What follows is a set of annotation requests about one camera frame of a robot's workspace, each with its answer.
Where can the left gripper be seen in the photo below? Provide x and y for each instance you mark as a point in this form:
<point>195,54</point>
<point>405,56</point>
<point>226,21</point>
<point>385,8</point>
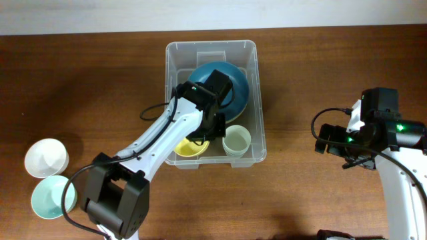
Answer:
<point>221,127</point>

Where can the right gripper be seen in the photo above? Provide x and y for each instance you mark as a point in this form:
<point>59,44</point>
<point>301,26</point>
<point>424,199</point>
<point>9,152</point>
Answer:
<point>364,162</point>

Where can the cream cup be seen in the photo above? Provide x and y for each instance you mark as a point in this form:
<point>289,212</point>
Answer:
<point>237,138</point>

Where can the blue bowl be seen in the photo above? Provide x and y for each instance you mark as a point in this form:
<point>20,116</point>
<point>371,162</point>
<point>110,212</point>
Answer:
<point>240,85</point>

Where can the beige bowl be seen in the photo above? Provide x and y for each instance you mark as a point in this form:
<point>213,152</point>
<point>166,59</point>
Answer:
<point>237,116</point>

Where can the yellow small bowl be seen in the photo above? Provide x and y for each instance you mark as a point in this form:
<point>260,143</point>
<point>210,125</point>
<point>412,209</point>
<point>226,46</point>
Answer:
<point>187,148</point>

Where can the mint green cup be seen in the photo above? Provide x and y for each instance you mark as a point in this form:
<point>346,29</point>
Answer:
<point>234,153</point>

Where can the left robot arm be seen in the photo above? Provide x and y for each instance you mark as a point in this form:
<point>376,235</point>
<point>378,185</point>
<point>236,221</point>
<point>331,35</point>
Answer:
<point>116,196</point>

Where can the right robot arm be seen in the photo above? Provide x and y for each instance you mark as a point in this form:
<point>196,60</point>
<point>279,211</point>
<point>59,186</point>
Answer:
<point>378,138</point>

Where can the clear plastic storage bin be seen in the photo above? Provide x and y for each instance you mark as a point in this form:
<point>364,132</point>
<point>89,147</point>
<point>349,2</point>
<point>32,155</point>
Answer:
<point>182,58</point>

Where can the white small bowl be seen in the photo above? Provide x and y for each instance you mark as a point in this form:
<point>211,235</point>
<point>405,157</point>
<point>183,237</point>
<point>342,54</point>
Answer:
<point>45,158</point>

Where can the mint green small bowl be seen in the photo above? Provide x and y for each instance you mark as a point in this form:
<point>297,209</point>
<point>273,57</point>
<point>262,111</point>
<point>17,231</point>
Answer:
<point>46,197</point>

